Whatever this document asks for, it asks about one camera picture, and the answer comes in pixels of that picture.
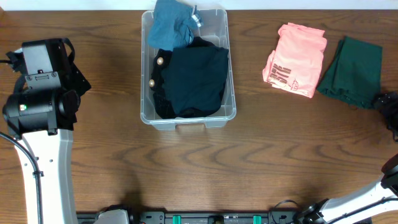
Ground dark green cloth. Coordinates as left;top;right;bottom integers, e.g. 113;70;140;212
317;36;382;109

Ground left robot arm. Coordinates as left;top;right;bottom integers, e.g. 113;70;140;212
1;38;91;223

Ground clear plastic storage bin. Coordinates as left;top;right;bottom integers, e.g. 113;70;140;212
140;9;237;131

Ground dark navy garment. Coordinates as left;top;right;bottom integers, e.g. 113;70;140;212
162;46;229;117

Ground blue garment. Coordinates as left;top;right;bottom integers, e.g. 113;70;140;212
148;0;203;51

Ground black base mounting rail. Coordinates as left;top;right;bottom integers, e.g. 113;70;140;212
127;212;295;224

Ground pink printed shirt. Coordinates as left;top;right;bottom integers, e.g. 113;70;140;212
262;22;327;98

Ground black knit cardigan gold buttons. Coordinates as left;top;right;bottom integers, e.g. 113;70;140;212
149;37;217;119

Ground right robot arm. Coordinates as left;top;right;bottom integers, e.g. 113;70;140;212
294;156;397;224

